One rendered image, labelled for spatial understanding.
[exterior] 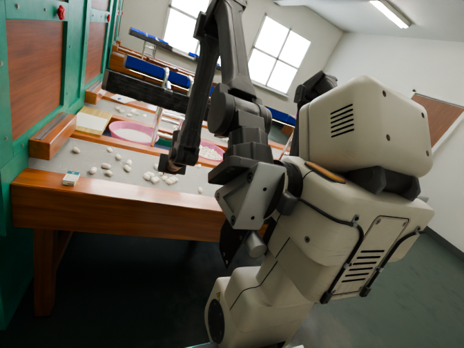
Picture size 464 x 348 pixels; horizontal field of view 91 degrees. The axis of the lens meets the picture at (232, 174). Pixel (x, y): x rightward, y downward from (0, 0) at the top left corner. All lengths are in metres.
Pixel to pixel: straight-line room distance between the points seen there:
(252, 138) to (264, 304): 0.37
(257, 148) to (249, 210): 0.10
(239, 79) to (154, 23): 5.57
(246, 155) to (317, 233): 0.16
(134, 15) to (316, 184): 5.80
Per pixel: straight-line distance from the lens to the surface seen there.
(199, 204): 0.97
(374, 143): 0.39
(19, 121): 0.97
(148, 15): 6.01
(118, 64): 3.75
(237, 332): 0.64
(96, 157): 1.17
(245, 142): 0.37
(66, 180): 0.94
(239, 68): 0.51
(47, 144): 0.99
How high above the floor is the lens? 1.33
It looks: 26 degrees down
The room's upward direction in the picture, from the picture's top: 24 degrees clockwise
